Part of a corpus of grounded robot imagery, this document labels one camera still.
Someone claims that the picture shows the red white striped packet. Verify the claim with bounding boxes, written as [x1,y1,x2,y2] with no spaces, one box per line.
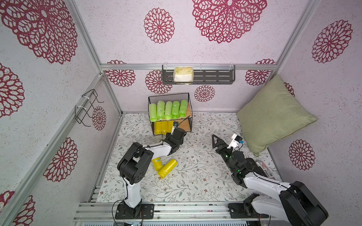
[256,160,275,179]

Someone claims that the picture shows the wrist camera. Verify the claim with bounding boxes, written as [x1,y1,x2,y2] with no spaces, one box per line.
[227,134,244,149]
[171,121,179,134]

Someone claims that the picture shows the green trash bag roll top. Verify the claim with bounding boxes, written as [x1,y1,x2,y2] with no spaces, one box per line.
[156,100,166,120]

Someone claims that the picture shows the pale green trash bag roll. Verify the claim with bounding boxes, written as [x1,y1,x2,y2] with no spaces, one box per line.
[164,101,173,120]

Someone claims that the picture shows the black wire wooden shelf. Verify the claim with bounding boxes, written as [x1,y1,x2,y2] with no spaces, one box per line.
[148,93,193,135]

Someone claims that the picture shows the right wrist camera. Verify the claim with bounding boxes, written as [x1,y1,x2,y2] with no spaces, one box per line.
[227,134,244,149]

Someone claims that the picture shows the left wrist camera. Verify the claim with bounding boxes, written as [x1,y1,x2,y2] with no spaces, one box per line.
[171,121,179,134]

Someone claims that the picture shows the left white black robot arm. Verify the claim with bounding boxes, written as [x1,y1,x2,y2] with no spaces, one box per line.
[115,127,186,220]

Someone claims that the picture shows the grey wall metal rack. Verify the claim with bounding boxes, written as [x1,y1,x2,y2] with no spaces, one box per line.
[162,64,235,85]

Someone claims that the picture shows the yellow trash bag roll diagonal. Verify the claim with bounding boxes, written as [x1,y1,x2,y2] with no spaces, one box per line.
[158,159,178,179]

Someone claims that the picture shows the white sponge block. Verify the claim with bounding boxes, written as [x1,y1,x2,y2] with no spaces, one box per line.
[173,67,194,82]

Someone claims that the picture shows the green cushion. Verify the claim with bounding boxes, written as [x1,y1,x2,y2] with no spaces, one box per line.
[237,75,318,157]

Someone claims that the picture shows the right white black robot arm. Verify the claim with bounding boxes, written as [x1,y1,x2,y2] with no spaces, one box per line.
[212,134,329,226]

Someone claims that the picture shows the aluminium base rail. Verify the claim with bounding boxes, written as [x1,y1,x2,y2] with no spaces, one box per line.
[73,202,269,222]

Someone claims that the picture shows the black wire wall hook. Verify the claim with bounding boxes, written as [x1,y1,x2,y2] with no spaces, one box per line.
[74,89,103,127]

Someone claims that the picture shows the yellow trash bag roll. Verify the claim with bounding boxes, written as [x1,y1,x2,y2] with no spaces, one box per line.
[154,121,162,135]
[161,121,168,135]
[167,121,173,133]
[152,157,163,171]

